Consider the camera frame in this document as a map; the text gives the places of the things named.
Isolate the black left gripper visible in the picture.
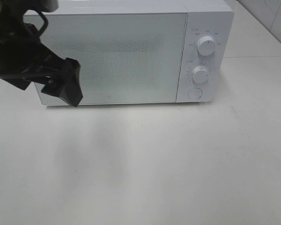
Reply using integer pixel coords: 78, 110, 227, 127
0, 14, 82, 107

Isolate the white microwave door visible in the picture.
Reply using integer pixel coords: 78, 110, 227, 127
21, 13, 188, 106

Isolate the round door release button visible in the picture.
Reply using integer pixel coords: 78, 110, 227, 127
187, 88, 202, 100

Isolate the white dial knob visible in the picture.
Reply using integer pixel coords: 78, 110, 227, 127
196, 34, 216, 56
192, 66, 209, 83

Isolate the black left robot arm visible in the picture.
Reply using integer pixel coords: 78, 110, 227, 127
0, 0, 83, 107

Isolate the white microwave oven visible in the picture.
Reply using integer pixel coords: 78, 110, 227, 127
9, 0, 235, 106

